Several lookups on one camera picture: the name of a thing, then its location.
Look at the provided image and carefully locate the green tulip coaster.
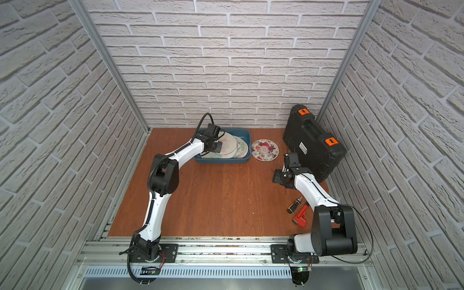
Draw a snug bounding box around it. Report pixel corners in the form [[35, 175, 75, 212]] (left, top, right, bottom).
[[234, 137, 248, 158]]

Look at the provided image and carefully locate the black tool case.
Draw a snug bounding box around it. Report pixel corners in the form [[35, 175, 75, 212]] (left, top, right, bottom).
[[283, 104, 347, 183]]

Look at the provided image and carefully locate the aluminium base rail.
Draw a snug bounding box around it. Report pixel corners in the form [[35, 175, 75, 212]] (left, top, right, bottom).
[[74, 237, 373, 280]]

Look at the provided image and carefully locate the teal plastic storage box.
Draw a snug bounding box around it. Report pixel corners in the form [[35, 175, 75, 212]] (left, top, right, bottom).
[[194, 128, 251, 164]]

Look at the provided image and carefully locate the pale moon bunny coaster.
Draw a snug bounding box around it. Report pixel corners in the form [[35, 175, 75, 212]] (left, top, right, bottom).
[[204, 131, 238, 159]]

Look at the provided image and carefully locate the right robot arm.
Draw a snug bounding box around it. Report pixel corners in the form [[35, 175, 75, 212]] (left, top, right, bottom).
[[273, 153, 358, 263]]

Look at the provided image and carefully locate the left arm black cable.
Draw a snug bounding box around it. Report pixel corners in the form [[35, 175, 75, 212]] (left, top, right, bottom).
[[148, 112, 215, 204]]

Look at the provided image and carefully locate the red rose floral coaster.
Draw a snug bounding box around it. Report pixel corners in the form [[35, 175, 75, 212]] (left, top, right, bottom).
[[251, 139, 279, 162]]

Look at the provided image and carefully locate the yellow black screwdriver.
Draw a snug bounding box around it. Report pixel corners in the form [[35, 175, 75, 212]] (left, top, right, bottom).
[[287, 196, 303, 214]]

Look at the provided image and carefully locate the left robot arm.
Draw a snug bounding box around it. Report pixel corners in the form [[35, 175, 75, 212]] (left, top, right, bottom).
[[128, 124, 221, 262]]

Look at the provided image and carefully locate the red black screwdriver tool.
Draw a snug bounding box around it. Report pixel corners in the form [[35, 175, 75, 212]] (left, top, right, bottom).
[[292, 202, 309, 228]]

